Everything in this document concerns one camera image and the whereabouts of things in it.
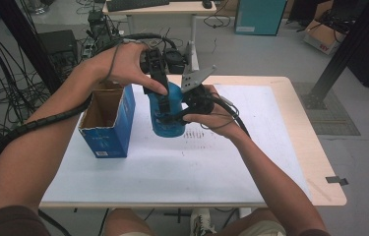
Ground black computer case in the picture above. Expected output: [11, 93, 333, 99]
[37, 29, 79, 65]

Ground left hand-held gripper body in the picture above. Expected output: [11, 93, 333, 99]
[140, 47, 187, 89]

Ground brown cardboard box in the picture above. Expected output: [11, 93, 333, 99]
[302, 19, 347, 56]

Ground white table mat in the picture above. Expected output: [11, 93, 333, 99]
[42, 84, 313, 205]

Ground white sneaker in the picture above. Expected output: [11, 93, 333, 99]
[189, 207, 218, 236]

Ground black metal stand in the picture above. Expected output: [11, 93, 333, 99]
[301, 0, 369, 110]
[0, 0, 62, 94]

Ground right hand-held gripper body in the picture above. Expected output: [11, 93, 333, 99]
[180, 64, 219, 116]

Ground person's right leg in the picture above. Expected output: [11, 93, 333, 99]
[215, 207, 288, 236]

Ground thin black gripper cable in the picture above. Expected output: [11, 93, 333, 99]
[205, 92, 251, 138]

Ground black keyboard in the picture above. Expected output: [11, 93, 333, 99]
[105, 0, 170, 13]

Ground beige shorts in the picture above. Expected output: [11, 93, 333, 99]
[119, 220, 287, 236]

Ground bundle of black floor cables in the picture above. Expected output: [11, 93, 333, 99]
[0, 18, 53, 155]

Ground black tape strip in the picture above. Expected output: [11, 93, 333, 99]
[325, 175, 350, 187]

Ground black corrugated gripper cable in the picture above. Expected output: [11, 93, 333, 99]
[0, 32, 178, 165]

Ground teal cabinet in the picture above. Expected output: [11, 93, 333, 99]
[233, 0, 288, 36]

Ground person's left hand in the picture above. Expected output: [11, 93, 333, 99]
[84, 42, 170, 96]

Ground thin grey cable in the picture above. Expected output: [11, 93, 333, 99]
[105, 43, 123, 82]

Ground person's left leg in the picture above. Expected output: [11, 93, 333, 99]
[103, 208, 157, 236]

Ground blue cylindrical canister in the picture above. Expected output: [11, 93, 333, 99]
[147, 81, 187, 139]

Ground light wooden table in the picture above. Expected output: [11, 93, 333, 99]
[39, 74, 348, 218]

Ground person's right hand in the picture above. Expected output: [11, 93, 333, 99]
[182, 84, 249, 141]

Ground person's leg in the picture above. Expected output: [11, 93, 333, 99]
[103, 208, 157, 236]
[215, 207, 288, 236]

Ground blue cardboard box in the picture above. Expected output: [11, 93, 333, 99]
[78, 82, 137, 159]

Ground dark red shirt sleeve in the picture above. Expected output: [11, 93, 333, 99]
[0, 205, 52, 236]

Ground white background desk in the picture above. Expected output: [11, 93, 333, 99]
[102, 0, 218, 72]

